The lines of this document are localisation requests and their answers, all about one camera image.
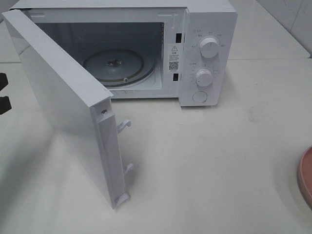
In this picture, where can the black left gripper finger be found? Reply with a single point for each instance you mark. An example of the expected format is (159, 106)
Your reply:
(5, 105)
(3, 81)

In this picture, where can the white microwave door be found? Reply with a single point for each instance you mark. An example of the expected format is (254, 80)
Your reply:
(76, 104)

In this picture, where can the round white door button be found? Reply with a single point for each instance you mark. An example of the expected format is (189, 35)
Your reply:
(200, 97)

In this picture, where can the white dial knob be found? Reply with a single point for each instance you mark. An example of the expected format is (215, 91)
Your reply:
(203, 77)
(209, 46)

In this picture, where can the pink plate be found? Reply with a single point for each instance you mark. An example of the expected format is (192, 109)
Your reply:
(305, 176)

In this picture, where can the glass microwave turntable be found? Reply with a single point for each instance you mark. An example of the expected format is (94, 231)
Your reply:
(119, 67)

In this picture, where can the white warning label sticker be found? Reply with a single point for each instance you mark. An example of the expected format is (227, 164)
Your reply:
(174, 51)

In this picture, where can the white microwave oven body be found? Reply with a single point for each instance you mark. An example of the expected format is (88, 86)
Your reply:
(85, 27)

